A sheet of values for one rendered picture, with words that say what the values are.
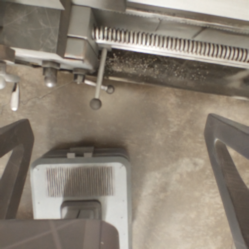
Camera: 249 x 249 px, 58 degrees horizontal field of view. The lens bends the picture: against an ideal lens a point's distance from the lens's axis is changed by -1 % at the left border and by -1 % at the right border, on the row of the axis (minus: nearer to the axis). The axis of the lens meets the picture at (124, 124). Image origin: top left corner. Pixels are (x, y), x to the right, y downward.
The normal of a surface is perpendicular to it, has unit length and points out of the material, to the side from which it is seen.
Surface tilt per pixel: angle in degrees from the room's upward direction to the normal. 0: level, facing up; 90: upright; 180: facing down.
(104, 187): 0
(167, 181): 0
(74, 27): 0
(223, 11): 36
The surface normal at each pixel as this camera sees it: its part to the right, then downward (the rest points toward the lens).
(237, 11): -0.07, 0.66
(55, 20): 0.01, 0.11
